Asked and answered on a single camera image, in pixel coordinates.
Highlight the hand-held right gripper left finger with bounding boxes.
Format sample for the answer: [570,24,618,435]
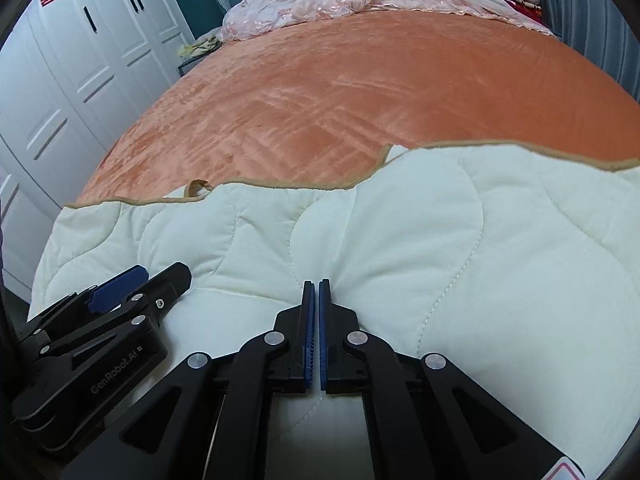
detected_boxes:
[60,280,317,480]

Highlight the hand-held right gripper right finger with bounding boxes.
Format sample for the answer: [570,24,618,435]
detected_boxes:
[319,279,586,480]

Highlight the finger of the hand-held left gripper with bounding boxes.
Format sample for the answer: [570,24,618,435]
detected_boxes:
[44,261,193,357]
[19,265,150,347]

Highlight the cream quilted jacket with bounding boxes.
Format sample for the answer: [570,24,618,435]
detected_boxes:
[30,142,640,480]

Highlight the white wardrobe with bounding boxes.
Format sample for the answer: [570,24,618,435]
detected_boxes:
[0,0,196,306]

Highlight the dark nightstand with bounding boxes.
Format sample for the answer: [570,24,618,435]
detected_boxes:
[177,42,223,78]

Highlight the orange plush blanket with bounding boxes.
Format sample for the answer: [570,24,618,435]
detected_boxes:
[75,10,640,208]

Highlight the yellowish crumpled cloth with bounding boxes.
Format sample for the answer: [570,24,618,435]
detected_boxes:
[180,35,223,58]

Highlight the grey-blue curtain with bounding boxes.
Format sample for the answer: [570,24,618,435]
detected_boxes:
[535,0,640,106]

